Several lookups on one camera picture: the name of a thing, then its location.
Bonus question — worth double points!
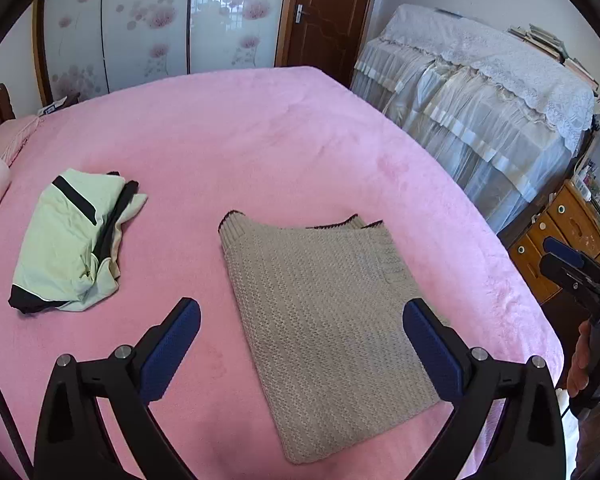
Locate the brown wooden door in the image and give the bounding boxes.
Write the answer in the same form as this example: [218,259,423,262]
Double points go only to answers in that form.
[274,0,372,86]

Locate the lace covered furniture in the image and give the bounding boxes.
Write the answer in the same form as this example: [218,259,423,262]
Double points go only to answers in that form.
[351,4,595,232]

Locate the stack of books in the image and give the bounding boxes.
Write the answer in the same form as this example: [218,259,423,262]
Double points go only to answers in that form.
[507,24,600,94]

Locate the light green black garment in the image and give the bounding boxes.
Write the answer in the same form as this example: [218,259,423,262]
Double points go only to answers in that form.
[8,169,147,314]

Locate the silver door handle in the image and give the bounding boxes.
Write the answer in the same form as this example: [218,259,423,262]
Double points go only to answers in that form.
[294,3,304,24]

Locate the pink pillow by headboard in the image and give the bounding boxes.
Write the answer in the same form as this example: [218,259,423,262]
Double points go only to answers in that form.
[0,115,40,167]

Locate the person's right hand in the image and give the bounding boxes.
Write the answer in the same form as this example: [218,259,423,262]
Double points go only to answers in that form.
[567,321,592,398]

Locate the floral sliding wardrobe doors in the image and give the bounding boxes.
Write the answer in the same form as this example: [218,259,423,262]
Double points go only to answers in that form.
[34,0,283,101]

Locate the beige knitted sweater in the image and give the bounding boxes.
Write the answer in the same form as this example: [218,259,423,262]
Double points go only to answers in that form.
[219,211,439,464]

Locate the wooden drawer cabinet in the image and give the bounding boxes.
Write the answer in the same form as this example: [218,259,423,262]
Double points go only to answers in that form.
[507,179,600,306]

